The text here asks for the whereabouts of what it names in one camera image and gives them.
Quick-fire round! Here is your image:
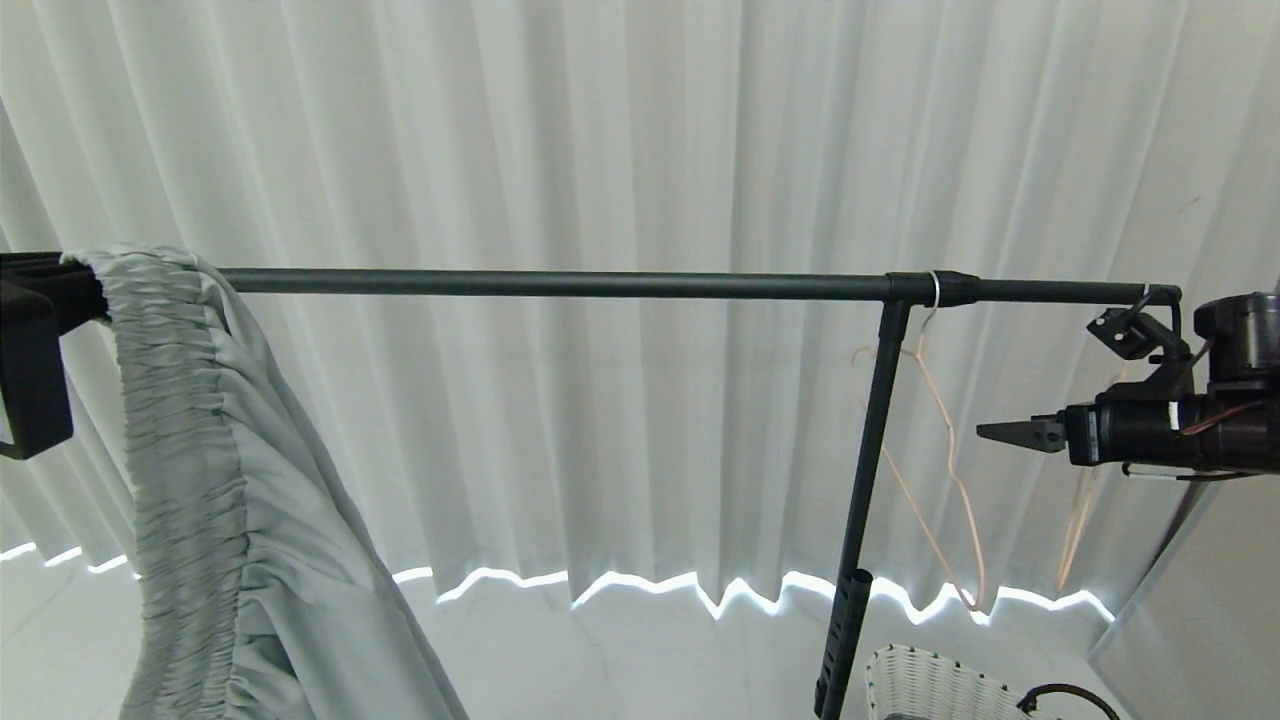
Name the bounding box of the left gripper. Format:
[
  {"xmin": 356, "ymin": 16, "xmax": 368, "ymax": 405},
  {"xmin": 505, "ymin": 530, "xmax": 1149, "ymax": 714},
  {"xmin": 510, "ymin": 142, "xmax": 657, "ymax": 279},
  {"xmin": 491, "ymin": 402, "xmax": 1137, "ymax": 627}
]
[{"xmin": 0, "ymin": 281, "xmax": 77, "ymax": 462}]

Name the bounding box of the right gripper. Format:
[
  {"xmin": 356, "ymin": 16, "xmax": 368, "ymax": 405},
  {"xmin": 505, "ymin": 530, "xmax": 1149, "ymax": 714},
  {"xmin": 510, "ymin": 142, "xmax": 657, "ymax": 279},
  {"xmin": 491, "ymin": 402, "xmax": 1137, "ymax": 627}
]
[{"xmin": 976, "ymin": 394, "xmax": 1207, "ymax": 470}]

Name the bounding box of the pale grey garment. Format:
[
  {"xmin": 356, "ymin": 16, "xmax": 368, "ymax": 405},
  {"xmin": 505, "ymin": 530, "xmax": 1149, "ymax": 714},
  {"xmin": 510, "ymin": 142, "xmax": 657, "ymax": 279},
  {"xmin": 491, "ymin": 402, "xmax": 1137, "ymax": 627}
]
[{"xmin": 62, "ymin": 244, "xmax": 472, "ymax": 720}]

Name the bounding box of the pink clothes hanger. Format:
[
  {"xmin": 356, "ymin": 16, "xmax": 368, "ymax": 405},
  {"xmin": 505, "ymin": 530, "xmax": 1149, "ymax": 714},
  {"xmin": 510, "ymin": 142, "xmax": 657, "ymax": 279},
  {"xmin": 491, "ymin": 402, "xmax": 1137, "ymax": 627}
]
[
  {"xmin": 1055, "ymin": 285, "xmax": 1151, "ymax": 594},
  {"xmin": 851, "ymin": 298, "xmax": 990, "ymax": 614}
]

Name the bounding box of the white laundry basket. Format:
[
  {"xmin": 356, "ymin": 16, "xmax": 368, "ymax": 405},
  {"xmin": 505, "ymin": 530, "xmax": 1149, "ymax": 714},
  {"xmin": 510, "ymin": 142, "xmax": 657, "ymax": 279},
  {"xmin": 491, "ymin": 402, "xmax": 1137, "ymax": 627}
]
[{"xmin": 865, "ymin": 644, "xmax": 1122, "ymax": 720}]

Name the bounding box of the black clothes rack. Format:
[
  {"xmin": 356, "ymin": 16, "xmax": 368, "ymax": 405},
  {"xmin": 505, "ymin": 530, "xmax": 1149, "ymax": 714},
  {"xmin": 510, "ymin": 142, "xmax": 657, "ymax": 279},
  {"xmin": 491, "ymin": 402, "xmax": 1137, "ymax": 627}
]
[{"xmin": 217, "ymin": 265, "xmax": 1184, "ymax": 720}]

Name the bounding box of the white curtain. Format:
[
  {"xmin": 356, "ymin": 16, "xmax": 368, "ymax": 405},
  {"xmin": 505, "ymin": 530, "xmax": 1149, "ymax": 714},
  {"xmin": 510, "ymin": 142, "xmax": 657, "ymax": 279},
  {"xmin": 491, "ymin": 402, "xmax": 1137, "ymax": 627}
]
[{"xmin": 0, "ymin": 0, "xmax": 1261, "ymax": 626}]

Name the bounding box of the black cable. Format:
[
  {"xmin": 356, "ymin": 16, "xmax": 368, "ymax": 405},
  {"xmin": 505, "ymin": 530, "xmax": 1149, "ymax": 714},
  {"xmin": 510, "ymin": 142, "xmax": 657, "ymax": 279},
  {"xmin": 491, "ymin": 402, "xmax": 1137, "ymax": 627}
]
[{"xmin": 1130, "ymin": 285, "xmax": 1191, "ymax": 351}]

